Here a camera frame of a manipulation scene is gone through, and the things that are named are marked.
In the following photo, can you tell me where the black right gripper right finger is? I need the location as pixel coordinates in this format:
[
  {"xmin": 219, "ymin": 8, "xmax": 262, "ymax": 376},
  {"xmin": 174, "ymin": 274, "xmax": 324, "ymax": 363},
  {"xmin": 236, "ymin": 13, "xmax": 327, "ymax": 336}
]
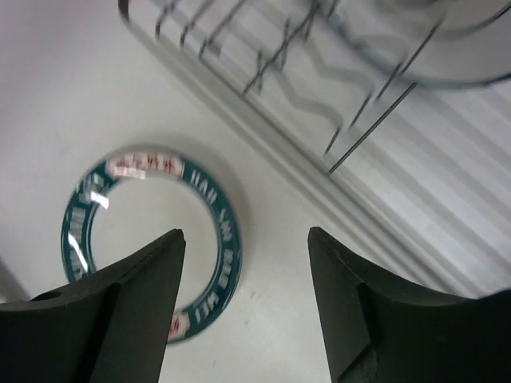
[{"xmin": 307, "ymin": 227, "xmax": 510, "ymax": 382}]

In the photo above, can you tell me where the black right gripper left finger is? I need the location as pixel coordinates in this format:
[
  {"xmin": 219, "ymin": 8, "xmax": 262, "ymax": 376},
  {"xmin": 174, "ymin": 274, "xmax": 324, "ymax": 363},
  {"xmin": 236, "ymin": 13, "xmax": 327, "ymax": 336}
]
[{"xmin": 1, "ymin": 229, "xmax": 186, "ymax": 382}]

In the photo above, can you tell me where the white plate teal band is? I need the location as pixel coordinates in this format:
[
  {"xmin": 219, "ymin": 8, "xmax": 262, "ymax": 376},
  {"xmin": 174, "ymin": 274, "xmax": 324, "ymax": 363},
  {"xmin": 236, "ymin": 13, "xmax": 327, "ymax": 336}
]
[{"xmin": 60, "ymin": 144, "xmax": 243, "ymax": 345}]

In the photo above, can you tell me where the grey wire dish rack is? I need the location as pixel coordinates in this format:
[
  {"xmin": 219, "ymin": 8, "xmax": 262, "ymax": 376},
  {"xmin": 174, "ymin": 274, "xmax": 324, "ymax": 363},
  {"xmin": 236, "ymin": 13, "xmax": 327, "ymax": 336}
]
[{"xmin": 118, "ymin": 1, "xmax": 439, "ymax": 177}]

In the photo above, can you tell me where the white plate green rim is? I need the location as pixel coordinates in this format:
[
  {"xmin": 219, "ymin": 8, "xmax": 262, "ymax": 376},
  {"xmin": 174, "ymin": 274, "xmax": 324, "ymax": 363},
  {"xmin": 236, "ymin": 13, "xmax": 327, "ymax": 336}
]
[{"xmin": 319, "ymin": 1, "xmax": 510, "ymax": 89}]

